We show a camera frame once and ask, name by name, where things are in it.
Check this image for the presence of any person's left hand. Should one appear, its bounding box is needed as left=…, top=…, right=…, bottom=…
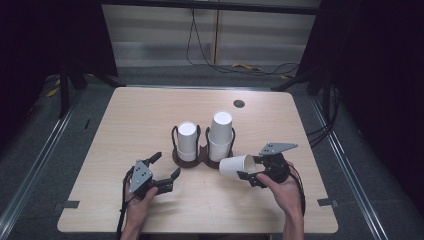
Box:
left=123, top=185, right=160, bottom=231

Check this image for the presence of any black hanging wall cable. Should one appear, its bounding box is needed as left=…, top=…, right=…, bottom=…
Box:
left=185, top=7, right=301, bottom=78

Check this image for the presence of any right hand-held gripper cable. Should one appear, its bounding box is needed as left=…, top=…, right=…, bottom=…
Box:
left=289, top=164, right=307, bottom=216

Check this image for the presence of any hand-held gripper cable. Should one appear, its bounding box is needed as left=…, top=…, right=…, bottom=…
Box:
left=289, top=164, right=307, bottom=216
left=115, top=166, right=135, bottom=240

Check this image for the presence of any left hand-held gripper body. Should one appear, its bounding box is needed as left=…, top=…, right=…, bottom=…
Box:
left=128, top=159, right=175, bottom=200

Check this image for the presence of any metal floor rail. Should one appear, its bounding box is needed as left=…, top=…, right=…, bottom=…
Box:
left=309, top=95, right=390, bottom=240
left=0, top=89, right=85, bottom=233

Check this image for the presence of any person's right hand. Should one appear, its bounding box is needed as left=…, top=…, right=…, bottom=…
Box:
left=256, top=161, right=306, bottom=218

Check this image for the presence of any white paper cup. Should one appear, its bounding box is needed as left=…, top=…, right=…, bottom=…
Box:
left=177, top=121, right=199, bottom=154
left=207, top=134, right=234, bottom=164
left=208, top=111, right=234, bottom=146
left=218, top=153, right=258, bottom=181

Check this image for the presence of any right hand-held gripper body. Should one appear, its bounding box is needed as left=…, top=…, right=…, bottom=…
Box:
left=252, top=142, right=299, bottom=184

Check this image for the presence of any dark curtain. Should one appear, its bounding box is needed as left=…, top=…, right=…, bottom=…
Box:
left=295, top=0, right=424, bottom=209
left=0, top=0, right=119, bottom=149

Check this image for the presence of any left hand-held gripper cable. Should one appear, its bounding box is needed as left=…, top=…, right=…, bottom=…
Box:
left=115, top=166, right=135, bottom=240

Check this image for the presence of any black cable bundle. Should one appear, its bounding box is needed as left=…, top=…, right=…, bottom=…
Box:
left=305, top=84, right=342, bottom=148

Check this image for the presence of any black metal stand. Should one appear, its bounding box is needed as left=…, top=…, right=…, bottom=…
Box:
left=270, top=64, right=335, bottom=116
left=57, top=58, right=127, bottom=120

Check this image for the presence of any dark brown double cup holder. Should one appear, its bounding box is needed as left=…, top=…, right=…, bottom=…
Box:
left=170, top=124, right=236, bottom=170

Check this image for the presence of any black metal beam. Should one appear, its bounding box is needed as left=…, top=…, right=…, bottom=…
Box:
left=99, top=0, right=323, bottom=16

